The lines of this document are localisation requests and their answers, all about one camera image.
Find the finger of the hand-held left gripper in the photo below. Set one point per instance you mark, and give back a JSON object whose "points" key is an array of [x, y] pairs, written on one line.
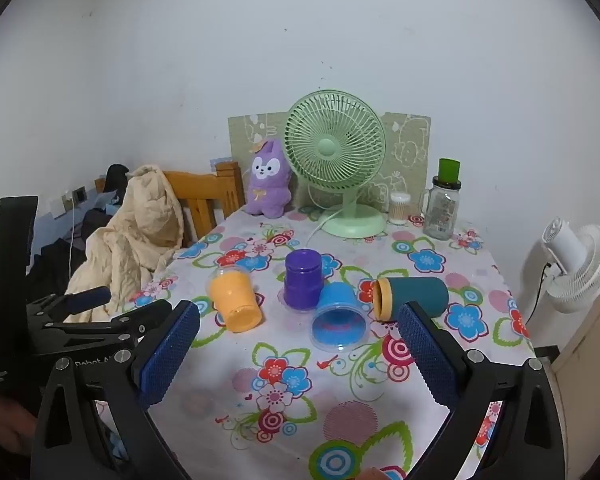
{"points": [[130, 322], [90, 297]]}

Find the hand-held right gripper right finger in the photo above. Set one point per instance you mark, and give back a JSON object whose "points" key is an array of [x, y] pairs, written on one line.
{"points": [[430, 360]]}

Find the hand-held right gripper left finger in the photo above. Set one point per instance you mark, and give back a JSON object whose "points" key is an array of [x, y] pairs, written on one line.
{"points": [[167, 360]]}

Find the dark teal cup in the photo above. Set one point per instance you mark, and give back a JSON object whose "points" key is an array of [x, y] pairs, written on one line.
{"points": [[420, 292]]}

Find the orange plastic cup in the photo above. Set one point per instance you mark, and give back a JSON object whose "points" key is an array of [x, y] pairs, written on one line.
{"points": [[235, 300]]}

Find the blue plastic cup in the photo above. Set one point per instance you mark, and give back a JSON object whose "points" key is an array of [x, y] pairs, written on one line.
{"points": [[337, 302]]}

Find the purple plastic cup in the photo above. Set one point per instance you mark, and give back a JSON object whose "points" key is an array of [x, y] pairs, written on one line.
{"points": [[302, 280]]}

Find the person's left hand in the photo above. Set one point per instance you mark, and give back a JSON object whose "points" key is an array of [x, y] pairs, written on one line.
{"points": [[5, 422]]}

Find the dark clothing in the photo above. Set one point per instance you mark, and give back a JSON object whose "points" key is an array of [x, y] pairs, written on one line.
{"points": [[55, 260]]}

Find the beige blanket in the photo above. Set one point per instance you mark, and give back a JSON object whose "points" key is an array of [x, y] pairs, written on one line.
{"points": [[130, 240]]}

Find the floral tablecloth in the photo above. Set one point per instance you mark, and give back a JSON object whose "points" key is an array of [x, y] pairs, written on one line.
{"points": [[280, 355]]}

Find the black bag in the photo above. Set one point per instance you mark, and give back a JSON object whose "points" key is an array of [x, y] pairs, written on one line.
{"points": [[116, 176]]}

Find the wooden chair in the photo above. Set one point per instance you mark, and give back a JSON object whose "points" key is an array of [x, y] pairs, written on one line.
{"points": [[200, 190]]}

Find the clear bottle with green lid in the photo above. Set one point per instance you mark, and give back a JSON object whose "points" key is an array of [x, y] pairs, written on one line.
{"points": [[440, 210]]}

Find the clear cotton swab container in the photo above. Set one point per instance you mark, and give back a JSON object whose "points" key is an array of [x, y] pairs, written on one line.
{"points": [[400, 210]]}

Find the beige cabinet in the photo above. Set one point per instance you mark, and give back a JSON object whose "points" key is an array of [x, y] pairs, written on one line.
{"points": [[590, 350]]}

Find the white clip fan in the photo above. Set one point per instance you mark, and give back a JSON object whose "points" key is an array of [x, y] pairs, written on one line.
{"points": [[567, 247]]}

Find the purple plush toy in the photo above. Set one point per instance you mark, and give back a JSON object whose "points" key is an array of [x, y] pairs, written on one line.
{"points": [[267, 190]]}

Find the green cartoon print board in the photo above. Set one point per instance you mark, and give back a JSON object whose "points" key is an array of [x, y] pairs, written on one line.
{"points": [[410, 145]]}

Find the green desk fan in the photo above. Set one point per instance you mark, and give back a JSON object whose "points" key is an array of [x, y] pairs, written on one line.
{"points": [[330, 147]]}

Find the wall socket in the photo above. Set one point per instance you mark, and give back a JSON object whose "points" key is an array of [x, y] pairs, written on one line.
{"points": [[80, 193]]}

